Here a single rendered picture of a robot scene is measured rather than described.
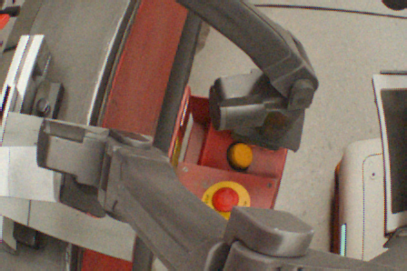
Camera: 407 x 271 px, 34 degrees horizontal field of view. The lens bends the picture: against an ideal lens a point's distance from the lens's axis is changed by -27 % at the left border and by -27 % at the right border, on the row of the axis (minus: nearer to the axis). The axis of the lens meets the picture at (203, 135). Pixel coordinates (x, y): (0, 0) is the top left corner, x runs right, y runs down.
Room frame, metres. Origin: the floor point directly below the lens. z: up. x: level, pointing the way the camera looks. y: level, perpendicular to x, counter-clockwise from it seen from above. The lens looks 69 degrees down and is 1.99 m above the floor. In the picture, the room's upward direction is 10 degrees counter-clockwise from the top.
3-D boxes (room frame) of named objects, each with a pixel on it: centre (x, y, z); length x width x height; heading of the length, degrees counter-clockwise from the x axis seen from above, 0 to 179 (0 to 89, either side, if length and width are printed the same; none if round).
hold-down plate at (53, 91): (0.43, 0.29, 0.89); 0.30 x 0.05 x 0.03; 159
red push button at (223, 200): (0.36, -0.01, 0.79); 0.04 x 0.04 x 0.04
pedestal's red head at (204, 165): (0.41, -0.02, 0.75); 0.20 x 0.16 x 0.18; 157
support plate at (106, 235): (0.36, 0.22, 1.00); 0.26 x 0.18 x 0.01; 69
